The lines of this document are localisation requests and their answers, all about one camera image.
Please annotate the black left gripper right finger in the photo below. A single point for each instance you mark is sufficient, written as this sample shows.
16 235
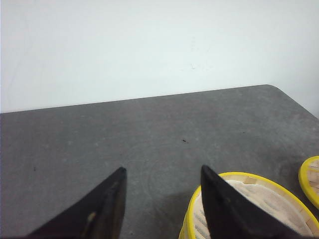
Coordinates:
230 215

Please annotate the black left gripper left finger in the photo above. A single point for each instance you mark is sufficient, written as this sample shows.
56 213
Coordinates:
98 215

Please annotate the bamboo steamer basket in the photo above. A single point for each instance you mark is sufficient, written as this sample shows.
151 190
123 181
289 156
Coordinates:
264 193
308 176

